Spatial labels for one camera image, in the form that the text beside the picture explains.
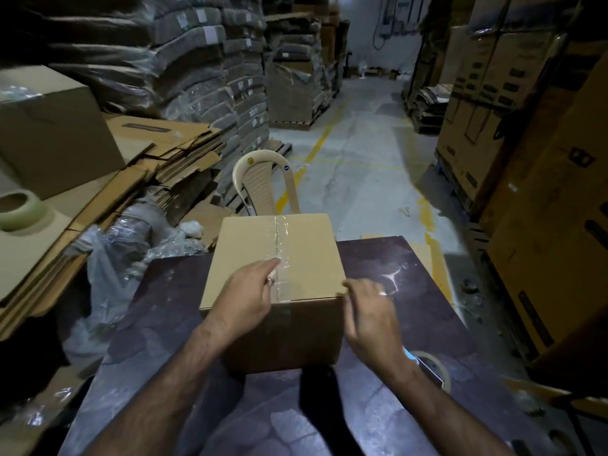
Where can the large plain cardboard box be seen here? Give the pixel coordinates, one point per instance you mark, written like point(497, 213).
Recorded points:
point(52, 132)

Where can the taped brown cardboard box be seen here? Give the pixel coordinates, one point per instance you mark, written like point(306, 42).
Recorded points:
point(304, 251)

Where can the person's left forearm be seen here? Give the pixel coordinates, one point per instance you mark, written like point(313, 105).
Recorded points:
point(166, 398)

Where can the person's left hand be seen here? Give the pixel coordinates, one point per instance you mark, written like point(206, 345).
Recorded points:
point(240, 301)

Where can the beige plastic chair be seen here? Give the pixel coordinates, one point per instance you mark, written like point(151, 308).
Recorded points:
point(259, 180)

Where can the low stack of folded cardboard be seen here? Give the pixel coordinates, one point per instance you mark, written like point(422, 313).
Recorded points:
point(427, 106)

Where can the large printed cardboard carton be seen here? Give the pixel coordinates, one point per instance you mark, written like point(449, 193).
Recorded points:
point(560, 242)

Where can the person's right forearm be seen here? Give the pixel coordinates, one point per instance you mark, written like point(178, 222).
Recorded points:
point(437, 417)

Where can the person's right hand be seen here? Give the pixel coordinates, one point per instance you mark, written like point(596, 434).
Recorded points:
point(373, 322)

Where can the pile of flat cardboard sheets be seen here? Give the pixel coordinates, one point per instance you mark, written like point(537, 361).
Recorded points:
point(142, 161)

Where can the white standing fan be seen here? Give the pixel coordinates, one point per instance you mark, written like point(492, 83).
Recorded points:
point(362, 71)

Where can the person's left fingers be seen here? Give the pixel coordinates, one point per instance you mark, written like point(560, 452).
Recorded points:
point(261, 273)

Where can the yellow bar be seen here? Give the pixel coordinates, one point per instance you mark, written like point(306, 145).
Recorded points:
point(555, 396)

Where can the stacked bundles with cardboard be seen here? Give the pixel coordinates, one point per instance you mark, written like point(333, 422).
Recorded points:
point(294, 71)

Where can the person's right fingers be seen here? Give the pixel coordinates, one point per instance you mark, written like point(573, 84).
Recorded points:
point(368, 288)

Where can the stack of wrapped grey bundles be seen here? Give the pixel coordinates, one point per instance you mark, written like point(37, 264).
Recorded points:
point(190, 56)

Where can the wooden pallet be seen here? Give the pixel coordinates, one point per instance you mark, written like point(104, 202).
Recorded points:
point(299, 122)

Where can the crumpled clear plastic wrap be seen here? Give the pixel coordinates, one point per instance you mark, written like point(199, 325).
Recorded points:
point(114, 261)

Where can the tape roll with blue end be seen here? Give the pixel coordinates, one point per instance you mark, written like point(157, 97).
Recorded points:
point(434, 365)

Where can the stack of printed cardboard cartons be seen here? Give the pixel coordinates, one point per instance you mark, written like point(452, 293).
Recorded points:
point(494, 99)

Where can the beige tape roll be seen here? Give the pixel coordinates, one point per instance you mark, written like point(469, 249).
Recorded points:
point(21, 211)

